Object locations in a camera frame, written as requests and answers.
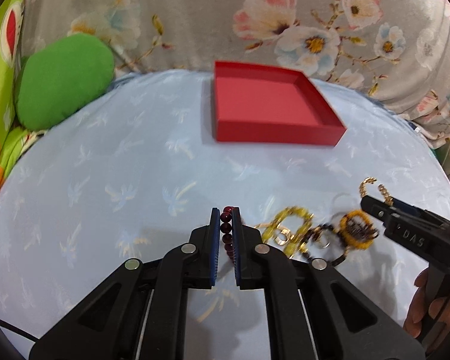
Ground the floral grey blanket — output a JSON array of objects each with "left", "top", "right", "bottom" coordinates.
[{"left": 22, "top": 0, "right": 450, "bottom": 149}]

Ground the yellow glass bead bracelet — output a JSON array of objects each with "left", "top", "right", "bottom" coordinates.
[{"left": 255, "top": 205, "right": 316, "bottom": 260}]

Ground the light blue palm-print sheet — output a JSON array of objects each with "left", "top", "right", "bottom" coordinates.
[{"left": 0, "top": 71, "right": 450, "bottom": 359}]

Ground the dark red bead bracelet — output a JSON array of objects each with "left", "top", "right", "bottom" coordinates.
[{"left": 219, "top": 205, "right": 236, "bottom": 263}]

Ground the black bead bracelet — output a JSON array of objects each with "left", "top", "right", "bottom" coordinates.
[{"left": 299, "top": 223, "right": 352, "bottom": 268}]

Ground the black cable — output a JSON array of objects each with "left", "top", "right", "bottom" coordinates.
[{"left": 0, "top": 316, "right": 41, "bottom": 344}]

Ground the gold cuff bangle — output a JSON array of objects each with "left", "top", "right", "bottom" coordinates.
[{"left": 358, "top": 176, "right": 395, "bottom": 207}]

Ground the colourful cartoon cushion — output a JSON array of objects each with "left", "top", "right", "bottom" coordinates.
[{"left": 0, "top": 0, "right": 44, "bottom": 189}]

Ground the orange yellow bead bracelet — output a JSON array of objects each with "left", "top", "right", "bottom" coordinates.
[{"left": 337, "top": 209, "right": 380, "bottom": 251}]

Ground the right hand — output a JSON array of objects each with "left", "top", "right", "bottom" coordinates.
[{"left": 403, "top": 268, "right": 450, "bottom": 340}]

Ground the red shallow cardboard box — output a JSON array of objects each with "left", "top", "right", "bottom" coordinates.
[{"left": 214, "top": 61, "right": 346, "bottom": 146}]

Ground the green plush pillow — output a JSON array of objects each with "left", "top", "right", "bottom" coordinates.
[{"left": 14, "top": 33, "right": 114, "bottom": 131}]

